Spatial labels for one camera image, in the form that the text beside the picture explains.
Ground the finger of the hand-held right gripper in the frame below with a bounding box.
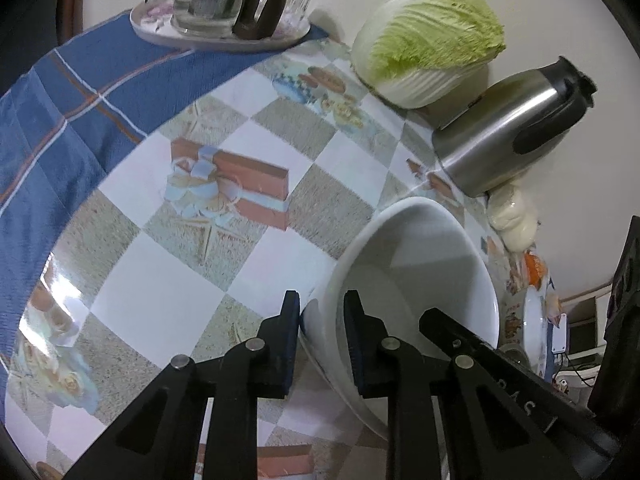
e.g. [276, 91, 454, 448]
[419, 308, 621, 466]

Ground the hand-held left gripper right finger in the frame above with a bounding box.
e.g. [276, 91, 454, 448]
[343, 289, 583, 480]

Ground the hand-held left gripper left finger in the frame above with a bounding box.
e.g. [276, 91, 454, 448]
[62, 290, 301, 480]

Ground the white bowl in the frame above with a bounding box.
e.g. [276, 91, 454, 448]
[299, 196, 501, 441]

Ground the white box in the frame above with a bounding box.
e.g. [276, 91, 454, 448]
[551, 312, 569, 355]

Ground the orange snack packet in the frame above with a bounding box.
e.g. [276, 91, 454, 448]
[522, 252, 548, 288]

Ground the checkered printed tablecloth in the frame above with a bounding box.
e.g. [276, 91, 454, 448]
[0, 40, 556, 480]

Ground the bag of steamed buns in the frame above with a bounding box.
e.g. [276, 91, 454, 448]
[486, 183, 540, 253]

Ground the steel thermos jug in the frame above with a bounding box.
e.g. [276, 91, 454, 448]
[431, 56, 598, 198]

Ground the napa cabbage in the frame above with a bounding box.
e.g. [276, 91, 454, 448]
[351, 0, 507, 109]

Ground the blue cloth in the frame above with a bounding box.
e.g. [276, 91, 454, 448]
[0, 12, 331, 396]

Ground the small floral plate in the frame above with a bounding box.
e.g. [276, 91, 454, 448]
[129, 0, 312, 53]

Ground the glass coffee pot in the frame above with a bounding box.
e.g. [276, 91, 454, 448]
[170, 0, 292, 41]

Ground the wooden chair back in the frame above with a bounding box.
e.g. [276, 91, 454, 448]
[56, 0, 91, 41]

